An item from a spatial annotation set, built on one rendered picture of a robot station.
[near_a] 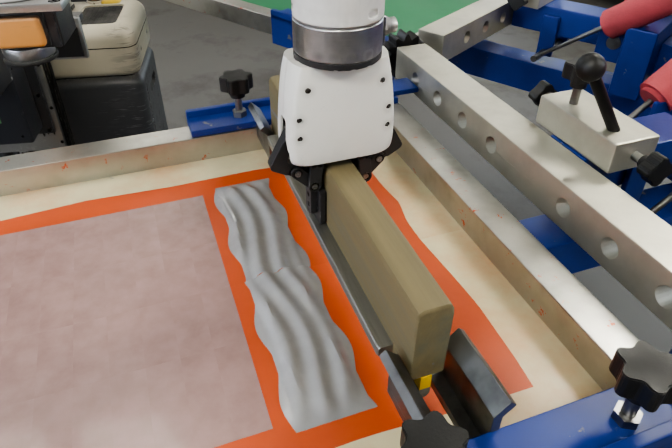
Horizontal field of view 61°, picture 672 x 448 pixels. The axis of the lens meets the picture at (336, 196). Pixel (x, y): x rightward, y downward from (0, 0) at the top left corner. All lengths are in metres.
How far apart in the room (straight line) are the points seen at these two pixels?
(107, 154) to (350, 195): 0.39
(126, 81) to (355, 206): 1.11
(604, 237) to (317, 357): 0.29
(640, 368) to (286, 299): 0.31
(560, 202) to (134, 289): 0.45
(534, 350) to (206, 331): 0.30
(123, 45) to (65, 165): 0.73
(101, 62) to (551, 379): 1.25
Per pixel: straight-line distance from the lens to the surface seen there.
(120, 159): 0.79
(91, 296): 0.63
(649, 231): 0.60
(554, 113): 0.71
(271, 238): 0.64
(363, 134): 0.52
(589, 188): 0.63
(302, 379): 0.51
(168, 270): 0.64
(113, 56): 1.51
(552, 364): 0.56
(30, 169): 0.80
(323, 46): 0.46
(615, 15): 1.09
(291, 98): 0.49
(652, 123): 0.79
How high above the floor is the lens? 1.37
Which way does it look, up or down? 36 degrees down
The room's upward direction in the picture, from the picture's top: straight up
